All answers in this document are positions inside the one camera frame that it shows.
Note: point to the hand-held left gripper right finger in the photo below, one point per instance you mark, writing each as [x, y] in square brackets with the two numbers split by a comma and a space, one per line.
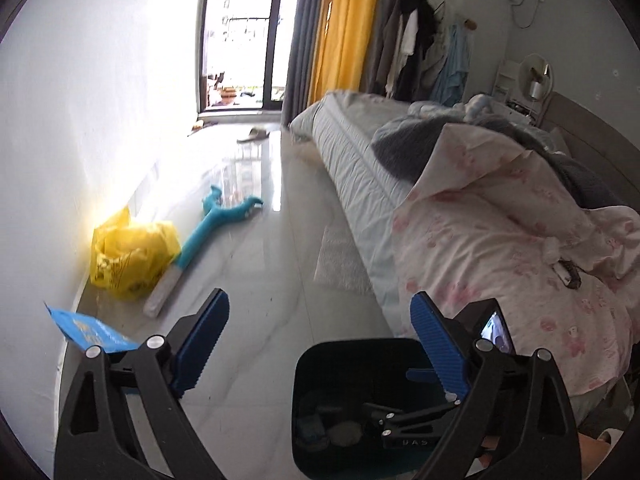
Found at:
[440, 342]

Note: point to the white dressing table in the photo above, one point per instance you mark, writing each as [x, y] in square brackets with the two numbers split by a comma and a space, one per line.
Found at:
[510, 90]

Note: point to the light blue hanging shirt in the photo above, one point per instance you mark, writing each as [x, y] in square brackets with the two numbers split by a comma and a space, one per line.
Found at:
[452, 75]

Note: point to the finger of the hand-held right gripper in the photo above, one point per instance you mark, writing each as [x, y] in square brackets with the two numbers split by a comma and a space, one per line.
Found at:
[410, 412]
[422, 375]

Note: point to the grey bed headboard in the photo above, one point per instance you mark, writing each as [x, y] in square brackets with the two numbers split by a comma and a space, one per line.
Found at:
[585, 125]

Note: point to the blue flat packet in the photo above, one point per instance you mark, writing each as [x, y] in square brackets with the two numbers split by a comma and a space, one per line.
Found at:
[85, 330]

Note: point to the wall clothes rail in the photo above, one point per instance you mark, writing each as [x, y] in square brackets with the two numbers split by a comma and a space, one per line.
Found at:
[467, 22]

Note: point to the white hanging shirt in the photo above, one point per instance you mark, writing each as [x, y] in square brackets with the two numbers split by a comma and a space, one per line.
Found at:
[407, 40]

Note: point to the person's right forearm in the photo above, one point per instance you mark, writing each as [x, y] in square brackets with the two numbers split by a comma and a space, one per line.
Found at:
[597, 457]

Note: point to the black trash bin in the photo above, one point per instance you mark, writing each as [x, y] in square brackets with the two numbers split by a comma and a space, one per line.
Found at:
[350, 375]

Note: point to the blue dinosaur grabber toy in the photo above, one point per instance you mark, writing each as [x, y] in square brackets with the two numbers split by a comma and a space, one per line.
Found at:
[210, 230]

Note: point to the beige hanging jacket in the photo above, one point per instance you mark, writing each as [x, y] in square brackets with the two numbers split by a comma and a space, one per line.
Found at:
[440, 45]

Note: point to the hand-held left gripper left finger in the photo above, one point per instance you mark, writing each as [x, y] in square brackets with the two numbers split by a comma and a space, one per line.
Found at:
[200, 345]

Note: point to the black hanging garment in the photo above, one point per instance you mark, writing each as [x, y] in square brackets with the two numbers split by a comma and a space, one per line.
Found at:
[422, 25]

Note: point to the yellow plastic bag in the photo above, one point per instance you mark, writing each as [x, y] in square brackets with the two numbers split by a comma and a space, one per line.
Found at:
[132, 255]

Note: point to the round white fan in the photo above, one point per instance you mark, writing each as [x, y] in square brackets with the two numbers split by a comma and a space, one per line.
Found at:
[537, 75]

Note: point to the balcony door frame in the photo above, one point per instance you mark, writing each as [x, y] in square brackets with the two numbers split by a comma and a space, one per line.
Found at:
[277, 35]

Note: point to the yellow curtain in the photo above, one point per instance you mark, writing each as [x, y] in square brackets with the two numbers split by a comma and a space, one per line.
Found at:
[345, 30]

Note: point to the grey brown hanging coat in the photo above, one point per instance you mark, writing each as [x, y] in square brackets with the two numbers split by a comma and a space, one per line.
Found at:
[387, 45]

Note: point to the pink printed duvet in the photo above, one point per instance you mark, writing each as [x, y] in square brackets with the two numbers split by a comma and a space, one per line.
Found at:
[500, 240]

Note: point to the grey slipper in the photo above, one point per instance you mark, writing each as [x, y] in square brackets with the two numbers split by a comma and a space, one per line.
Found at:
[254, 135]

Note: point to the white floor rug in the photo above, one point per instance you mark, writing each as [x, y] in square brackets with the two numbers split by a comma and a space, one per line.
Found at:
[342, 260]

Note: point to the grey fleece blanket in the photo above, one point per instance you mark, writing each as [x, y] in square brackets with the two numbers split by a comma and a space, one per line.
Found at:
[400, 152]

